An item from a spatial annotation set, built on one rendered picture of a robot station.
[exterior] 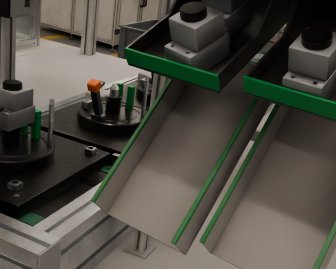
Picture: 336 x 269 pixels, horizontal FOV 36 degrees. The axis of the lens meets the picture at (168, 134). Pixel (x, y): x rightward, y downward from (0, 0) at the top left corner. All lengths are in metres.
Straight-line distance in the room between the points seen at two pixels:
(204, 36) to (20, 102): 0.37
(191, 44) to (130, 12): 5.65
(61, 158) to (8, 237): 0.23
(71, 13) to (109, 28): 0.58
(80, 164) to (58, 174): 0.05
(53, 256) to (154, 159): 0.18
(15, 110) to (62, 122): 0.22
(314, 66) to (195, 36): 0.13
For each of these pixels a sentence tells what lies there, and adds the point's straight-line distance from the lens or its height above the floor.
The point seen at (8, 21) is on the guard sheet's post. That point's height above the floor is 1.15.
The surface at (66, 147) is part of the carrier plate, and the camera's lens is 0.92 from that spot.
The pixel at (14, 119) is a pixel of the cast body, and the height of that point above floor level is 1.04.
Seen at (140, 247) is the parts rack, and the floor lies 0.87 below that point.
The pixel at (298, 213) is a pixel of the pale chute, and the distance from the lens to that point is 0.64.
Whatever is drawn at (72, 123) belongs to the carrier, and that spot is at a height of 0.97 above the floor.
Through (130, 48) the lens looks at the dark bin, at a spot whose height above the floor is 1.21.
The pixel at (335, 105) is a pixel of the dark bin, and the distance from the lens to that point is 0.53.
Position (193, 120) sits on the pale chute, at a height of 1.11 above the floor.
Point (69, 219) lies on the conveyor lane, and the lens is 0.74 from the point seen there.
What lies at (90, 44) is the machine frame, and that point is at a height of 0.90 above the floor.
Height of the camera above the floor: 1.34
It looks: 21 degrees down
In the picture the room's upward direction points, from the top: 8 degrees clockwise
